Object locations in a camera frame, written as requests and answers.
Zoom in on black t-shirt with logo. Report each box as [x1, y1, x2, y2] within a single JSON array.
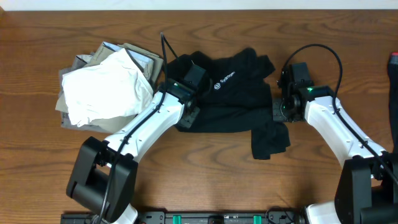
[[167, 48, 290, 160]]

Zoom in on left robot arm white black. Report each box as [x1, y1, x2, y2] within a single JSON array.
[[66, 79, 213, 223]]

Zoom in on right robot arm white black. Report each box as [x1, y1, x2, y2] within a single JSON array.
[[272, 83, 397, 223]]

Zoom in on dark object red tip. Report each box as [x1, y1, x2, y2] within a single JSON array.
[[387, 52, 397, 151]]

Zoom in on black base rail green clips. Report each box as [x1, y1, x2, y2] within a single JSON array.
[[60, 210, 307, 224]]

